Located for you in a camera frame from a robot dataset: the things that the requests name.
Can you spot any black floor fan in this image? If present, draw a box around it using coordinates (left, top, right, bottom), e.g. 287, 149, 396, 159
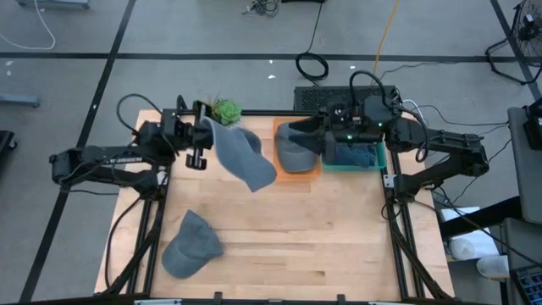
484, 0, 542, 86

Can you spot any gray furniture foot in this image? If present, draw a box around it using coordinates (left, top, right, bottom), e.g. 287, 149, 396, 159
0, 92, 41, 108

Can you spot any green translucent plastic bin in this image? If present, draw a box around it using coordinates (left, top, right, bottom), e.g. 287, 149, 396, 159
320, 141, 389, 173

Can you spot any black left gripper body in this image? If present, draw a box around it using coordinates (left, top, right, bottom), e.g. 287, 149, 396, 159
181, 100, 215, 170

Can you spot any white paper roll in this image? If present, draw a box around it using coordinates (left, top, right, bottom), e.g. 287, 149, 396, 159
447, 230, 501, 262
475, 253, 511, 280

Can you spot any white floor cable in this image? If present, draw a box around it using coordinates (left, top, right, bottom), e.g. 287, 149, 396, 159
0, 0, 58, 51

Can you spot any black cable with coil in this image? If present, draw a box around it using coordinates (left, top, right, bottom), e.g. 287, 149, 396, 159
295, 0, 330, 82

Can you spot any black floor object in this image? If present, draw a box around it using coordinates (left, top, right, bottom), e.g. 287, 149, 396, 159
0, 130, 19, 167

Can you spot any black cable bundle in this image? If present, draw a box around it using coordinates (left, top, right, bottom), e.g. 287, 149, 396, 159
241, 0, 281, 18

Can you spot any dark blue denim baseball cap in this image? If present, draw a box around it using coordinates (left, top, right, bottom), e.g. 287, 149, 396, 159
334, 142, 379, 168

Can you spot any black perforated computer case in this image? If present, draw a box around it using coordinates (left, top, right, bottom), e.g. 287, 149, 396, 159
293, 85, 403, 114

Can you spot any black aluminium table frame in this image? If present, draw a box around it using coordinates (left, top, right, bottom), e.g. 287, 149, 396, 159
95, 94, 456, 305

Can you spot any yellow cable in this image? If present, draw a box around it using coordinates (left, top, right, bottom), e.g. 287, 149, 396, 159
370, 0, 401, 86

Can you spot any gray furniture bar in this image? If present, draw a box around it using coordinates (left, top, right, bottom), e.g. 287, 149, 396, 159
16, 0, 91, 10

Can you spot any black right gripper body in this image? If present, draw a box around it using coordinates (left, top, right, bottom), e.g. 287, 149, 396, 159
321, 95, 393, 165

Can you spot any orange translucent plastic bin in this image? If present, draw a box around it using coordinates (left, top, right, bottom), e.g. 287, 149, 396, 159
272, 117, 324, 182

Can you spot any black device on cabinet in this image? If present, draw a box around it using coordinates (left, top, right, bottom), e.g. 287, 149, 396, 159
522, 97, 542, 152

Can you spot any white cable by computer case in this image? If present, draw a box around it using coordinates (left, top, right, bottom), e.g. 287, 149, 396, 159
401, 98, 424, 124

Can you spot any potted succulent in patterned pot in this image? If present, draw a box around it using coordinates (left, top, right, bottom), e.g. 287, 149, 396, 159
206, 93, 244, 128

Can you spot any gray cabinet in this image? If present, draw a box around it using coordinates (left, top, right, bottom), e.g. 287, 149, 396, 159
506, 105, 542, 225

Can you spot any gray baseball cap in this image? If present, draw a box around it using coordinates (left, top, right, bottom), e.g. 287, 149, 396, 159
200, 116, 278, 193
275, 122, 320, 174
161, 208, 224, 280

